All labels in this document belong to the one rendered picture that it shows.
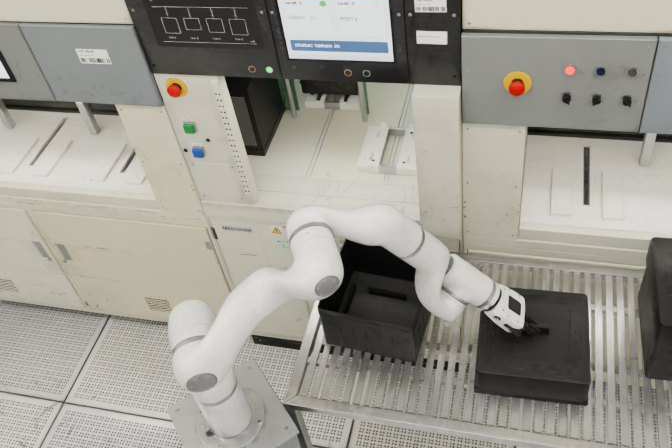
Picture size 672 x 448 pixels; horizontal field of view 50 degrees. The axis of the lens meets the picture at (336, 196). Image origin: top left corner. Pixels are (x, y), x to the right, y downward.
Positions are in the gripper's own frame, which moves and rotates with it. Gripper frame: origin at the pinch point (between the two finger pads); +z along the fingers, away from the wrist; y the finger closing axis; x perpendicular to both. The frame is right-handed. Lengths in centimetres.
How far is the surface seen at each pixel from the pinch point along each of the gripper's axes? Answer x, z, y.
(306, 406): 50, -32, -25
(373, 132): 38, -40, 73
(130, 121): 64, -110, 39
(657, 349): -22.8, 20.8, -4.3
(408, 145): 29, -31, 67
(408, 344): 24.9, -20.2, -7.6
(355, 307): 44, -28, 8
